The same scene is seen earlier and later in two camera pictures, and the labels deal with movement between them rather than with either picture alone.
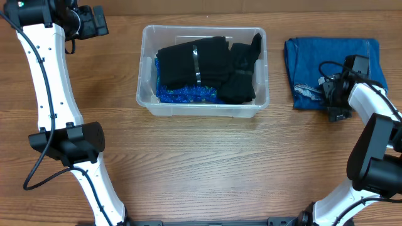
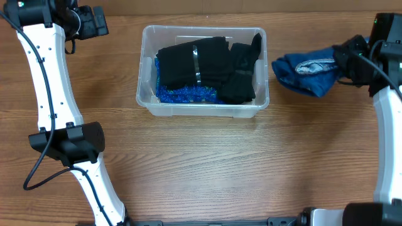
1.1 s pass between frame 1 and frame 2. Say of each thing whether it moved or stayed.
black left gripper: stayed
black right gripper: moved
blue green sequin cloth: stayed
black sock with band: stayed
